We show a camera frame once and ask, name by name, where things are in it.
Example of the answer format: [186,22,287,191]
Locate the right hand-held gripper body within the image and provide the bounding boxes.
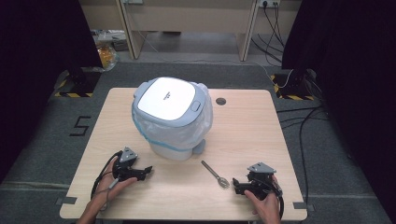
[245,161,283,201]

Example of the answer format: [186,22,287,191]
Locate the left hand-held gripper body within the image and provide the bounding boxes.
[112,147,148,183]

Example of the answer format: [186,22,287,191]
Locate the person's left hand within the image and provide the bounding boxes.
[92,156,138,210]

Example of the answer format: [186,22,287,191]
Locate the person's right hand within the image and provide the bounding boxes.
[244,175,282,224]

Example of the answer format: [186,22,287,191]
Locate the metal fork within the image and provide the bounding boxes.
[200,160,231,190]

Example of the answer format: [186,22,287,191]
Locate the translucent plastic trash bag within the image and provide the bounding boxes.
[132,81,215,153]

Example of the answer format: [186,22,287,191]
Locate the grey tape strip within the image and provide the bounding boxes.
[55,196,78,206]
[292,202,316,213]

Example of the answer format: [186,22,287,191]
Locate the white lidded trash can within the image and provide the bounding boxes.
[131,76,215,162]

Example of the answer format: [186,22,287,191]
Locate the black stand base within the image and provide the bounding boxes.
[54,66,103,98]
[270,68,316,102]

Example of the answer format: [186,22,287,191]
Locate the clear bag with yellow contents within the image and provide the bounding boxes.
[95,43,120,72]

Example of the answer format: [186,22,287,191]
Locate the black curtain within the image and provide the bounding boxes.
[0,0,103,185]
[281,0,396,223]

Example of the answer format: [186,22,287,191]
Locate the pile of boxes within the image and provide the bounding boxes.
[91,29,129,52]

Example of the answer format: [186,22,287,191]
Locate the beige wooden desk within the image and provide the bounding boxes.
[115,0,262,63]

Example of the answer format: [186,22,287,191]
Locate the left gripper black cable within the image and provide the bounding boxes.
[90,150,124,213]

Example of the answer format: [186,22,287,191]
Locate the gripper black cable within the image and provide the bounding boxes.
[262,178,286,219]
[90,150,124,213]

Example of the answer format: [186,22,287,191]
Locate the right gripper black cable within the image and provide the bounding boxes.
[262,178,286,219]

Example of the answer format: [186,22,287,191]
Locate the long black floor cable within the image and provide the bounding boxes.
[298,106,325,207]

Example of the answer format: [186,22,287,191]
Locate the black cables from socket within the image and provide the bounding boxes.
[250,1,286,67]

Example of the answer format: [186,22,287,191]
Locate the white wall power socket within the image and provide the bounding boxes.
[258,0,282,8]

